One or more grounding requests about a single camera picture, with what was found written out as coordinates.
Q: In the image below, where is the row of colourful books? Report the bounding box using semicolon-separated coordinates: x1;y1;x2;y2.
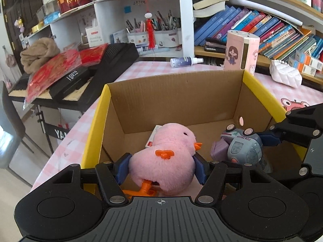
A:
194;5;323;61

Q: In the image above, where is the white red card box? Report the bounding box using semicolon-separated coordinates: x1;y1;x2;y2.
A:
145;125;163;148

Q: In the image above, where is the white floral pen holder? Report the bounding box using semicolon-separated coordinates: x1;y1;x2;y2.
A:
154;11;182;48
126;18;149;47

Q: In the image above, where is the wooden bookshelf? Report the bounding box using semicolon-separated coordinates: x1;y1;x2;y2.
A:
190;0;323;91

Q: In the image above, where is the gold box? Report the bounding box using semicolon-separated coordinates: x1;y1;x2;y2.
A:
31;21;51;33

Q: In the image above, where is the white quilted small purse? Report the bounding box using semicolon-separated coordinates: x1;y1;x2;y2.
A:
270;60;303;88

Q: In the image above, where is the large red paper packet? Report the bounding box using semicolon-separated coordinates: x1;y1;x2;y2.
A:
24;49;82;104

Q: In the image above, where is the white shelf unit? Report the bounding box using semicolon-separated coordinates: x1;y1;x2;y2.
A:
26;0;195;61

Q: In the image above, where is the black electronic keyboard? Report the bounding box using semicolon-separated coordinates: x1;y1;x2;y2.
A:
9;63;101;111

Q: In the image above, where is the orange white carton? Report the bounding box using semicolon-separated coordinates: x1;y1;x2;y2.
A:
288;49;323;77

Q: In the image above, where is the grey chair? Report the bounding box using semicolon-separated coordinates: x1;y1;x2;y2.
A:
0;81;34;169

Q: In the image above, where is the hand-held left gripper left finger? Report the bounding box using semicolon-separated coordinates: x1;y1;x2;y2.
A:
53;152;133;206

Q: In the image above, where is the blue grey toy truck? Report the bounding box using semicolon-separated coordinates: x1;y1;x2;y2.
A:
211;124;264;168

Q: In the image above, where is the clear plastic box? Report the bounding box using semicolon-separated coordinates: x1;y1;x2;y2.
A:
37;1;60;18

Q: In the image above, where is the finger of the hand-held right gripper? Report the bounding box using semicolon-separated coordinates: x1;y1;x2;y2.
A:
261;155;312;182
243;103;323;149

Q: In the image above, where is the blue white small box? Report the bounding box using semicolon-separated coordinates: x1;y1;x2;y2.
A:
110;29;129;44

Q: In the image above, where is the brown bundled cloth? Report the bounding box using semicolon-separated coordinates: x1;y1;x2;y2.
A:
20;37;61;74

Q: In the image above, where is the black keyboard stand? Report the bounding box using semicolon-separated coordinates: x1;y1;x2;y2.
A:
33;103;73;154

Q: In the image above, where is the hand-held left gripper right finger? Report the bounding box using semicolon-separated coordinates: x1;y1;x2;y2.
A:
193;154;269;206

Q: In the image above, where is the black keyboard piano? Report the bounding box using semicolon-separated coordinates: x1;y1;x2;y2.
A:
83;43;140;99

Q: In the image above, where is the small red paper packet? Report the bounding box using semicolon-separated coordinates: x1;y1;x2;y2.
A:
79;43;109;67

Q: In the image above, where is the pink cartoon girl container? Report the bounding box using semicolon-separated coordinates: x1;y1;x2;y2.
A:
224;30;260;76

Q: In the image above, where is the blue packet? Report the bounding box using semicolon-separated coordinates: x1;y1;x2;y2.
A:
43;13;61;23

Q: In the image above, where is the dark blue spray bottle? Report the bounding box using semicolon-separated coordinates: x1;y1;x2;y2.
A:
170;57;204;68

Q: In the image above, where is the pink wind-up chick toy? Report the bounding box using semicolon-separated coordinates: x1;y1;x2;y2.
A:
122;123;203;197

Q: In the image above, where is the black small case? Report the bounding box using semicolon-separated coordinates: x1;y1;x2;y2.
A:
204;37;228;54

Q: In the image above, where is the yellow cardboard box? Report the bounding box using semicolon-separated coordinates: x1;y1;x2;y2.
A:
81;69;307;202

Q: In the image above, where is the white sign card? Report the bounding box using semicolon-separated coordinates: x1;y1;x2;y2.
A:
85;26;103;47

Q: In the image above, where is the black long box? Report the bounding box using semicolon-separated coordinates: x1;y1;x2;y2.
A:
48;67;92;100

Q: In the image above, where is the red tassel ornament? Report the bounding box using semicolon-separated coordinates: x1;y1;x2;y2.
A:
144;0;157;49

